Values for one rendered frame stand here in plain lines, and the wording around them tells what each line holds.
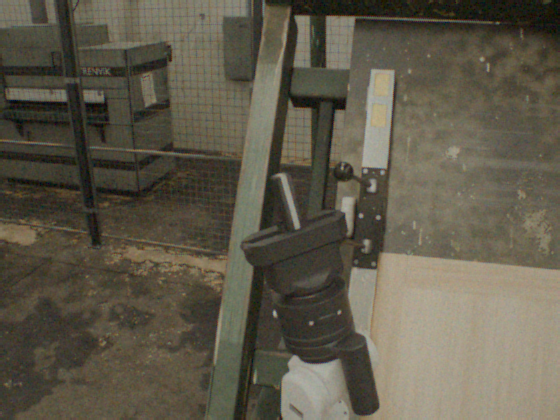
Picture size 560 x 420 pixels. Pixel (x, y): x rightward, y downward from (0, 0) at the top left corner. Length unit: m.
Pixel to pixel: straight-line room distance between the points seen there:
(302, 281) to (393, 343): 0.48
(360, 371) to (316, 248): 0.15
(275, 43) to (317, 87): 0.14
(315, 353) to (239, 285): 0.45
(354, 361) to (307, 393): 0.07
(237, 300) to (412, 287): 0.35
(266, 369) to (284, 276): 0.56
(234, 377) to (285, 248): 0.52
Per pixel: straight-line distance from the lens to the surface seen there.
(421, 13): 1.20
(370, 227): 0.99
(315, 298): 0.57
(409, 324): 1.01
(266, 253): 0.54
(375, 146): 1.04
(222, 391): 1.03
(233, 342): 1.02
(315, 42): 1.70
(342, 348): 0.58
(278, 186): 0.54
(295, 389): 0.62
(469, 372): 1.03
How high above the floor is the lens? 1.83
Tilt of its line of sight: 23 degrees down
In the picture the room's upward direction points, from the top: straight up
